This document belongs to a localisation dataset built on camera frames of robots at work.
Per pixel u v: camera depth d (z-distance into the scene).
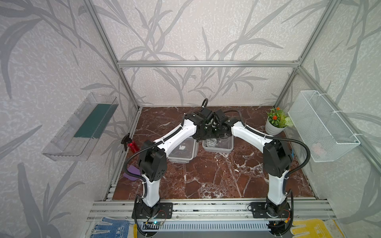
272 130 0.99
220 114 0.75
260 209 0.73
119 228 0.68
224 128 0.67
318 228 0.69
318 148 0.73
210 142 0.84
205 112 0.70
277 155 0.50
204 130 0.73
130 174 0.48
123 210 0.75
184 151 0.96
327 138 0.61
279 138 0.52
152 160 0.48
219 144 0.99
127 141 0.85
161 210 0.73
